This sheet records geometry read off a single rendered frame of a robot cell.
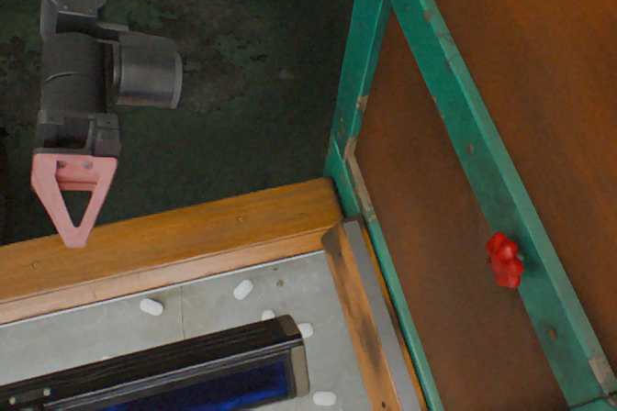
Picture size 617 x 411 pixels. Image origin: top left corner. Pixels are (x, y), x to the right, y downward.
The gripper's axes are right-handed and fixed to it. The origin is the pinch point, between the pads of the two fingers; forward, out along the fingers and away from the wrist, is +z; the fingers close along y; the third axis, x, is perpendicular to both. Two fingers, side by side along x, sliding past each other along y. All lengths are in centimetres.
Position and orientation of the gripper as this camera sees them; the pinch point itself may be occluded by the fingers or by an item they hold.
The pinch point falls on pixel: (75, 237)
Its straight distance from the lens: 55.9
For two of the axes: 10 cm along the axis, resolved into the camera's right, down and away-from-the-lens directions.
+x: -9.1, -0.3, -4.2
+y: -3.8, 4.8, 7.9
